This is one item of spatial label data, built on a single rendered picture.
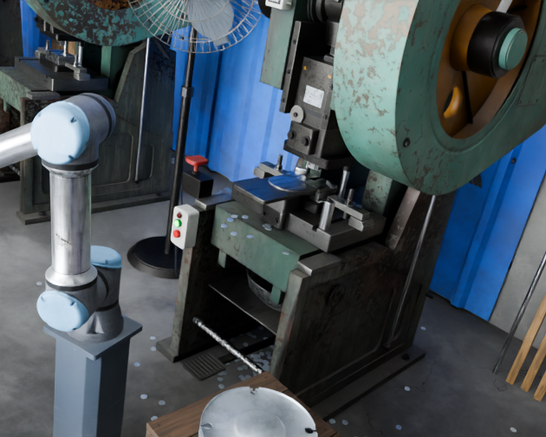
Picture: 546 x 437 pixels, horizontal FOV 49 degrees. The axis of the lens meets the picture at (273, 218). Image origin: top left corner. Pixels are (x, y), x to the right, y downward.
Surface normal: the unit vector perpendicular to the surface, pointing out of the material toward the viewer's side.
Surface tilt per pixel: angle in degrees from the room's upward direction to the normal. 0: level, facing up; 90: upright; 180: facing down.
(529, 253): 90
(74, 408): 90
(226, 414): 0
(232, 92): 90
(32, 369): 0
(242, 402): 0
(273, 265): 90
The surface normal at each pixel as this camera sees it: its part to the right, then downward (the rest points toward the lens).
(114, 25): 0.67, 0.41
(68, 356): -0.49, 0.28
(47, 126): -0.16, 0.25
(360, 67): -0.72, 0.34
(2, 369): 0.17, -0.90
